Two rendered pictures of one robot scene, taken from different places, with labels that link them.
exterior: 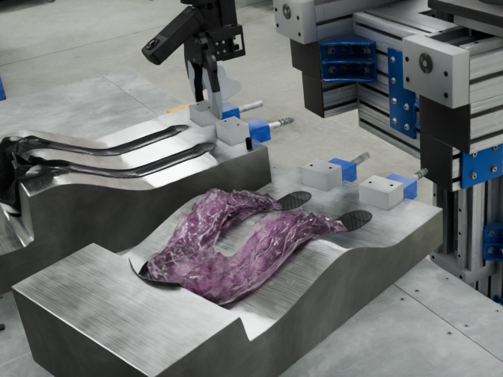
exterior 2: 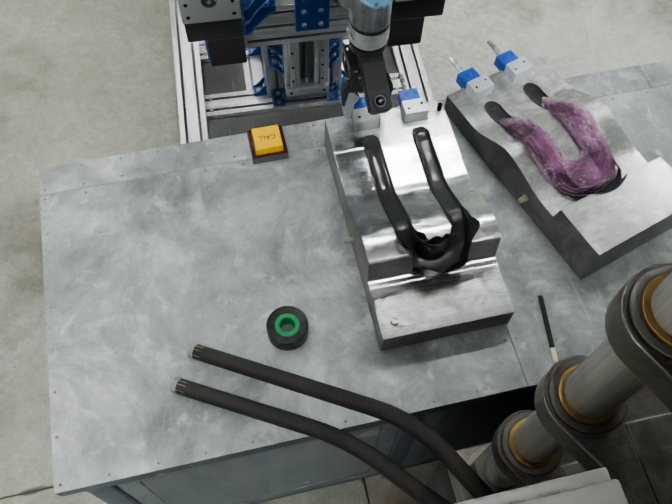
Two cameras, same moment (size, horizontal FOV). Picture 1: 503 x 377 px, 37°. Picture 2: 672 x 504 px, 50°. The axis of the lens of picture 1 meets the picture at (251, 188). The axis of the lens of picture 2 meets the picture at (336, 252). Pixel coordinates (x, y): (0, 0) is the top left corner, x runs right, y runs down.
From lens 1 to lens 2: 1.69 m
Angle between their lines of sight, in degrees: 62
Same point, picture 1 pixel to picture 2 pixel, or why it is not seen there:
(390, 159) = not seen: outside the picture
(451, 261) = (310, 85)
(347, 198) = (506, 86)
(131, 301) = (634, 198)
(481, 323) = (609, 84)
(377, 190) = (527, 69)
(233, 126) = (422, 105)
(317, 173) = (488, 87)
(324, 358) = not seen: hidden behind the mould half
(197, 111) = (375, 120)
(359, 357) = not seen: hidden behind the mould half
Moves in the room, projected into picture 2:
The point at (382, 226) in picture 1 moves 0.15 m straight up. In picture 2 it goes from (546, 83) to (566, 35)
